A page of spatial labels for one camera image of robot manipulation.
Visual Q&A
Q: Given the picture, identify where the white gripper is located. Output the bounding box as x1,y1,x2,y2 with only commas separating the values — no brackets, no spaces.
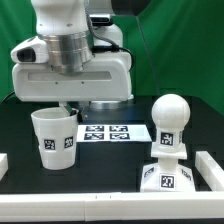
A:
12,52,132,122

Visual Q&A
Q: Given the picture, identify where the white lamp shade cup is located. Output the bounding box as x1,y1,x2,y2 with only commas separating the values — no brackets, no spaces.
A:
31,107,78,170

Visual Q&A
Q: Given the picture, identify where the white light bulb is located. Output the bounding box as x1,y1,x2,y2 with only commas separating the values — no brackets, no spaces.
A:
151,94,190,160

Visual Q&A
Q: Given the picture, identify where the white lamp base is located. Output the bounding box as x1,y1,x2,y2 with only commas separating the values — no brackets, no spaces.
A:
140,158,195,192

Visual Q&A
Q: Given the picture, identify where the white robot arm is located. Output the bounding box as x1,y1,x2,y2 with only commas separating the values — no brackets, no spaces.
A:
11,0,152,115

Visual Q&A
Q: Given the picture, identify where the white marker tag sheet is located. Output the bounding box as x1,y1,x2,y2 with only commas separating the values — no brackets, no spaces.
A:
77,124,152,142

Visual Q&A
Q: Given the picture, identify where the black cable on table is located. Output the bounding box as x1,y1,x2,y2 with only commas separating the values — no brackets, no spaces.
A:
0,90,16,104

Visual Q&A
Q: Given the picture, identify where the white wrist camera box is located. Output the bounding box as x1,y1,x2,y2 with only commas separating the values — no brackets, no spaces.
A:
11,36,49,64

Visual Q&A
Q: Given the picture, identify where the white left rail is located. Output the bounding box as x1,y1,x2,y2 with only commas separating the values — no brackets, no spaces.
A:
0,153,8,181

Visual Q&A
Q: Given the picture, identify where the white rail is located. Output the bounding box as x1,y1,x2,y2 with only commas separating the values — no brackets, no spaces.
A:
0,191,224,222
0,153,8,181
195,151,224,191

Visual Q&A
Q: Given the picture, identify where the black camera on stand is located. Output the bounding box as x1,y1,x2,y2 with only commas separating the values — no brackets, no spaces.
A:
90,14,111,26

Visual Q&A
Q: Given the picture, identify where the white front rail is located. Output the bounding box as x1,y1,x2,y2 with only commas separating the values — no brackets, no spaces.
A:
0,191,224,222

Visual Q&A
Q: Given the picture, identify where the white right rail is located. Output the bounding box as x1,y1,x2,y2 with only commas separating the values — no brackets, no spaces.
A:
195,151,224,191

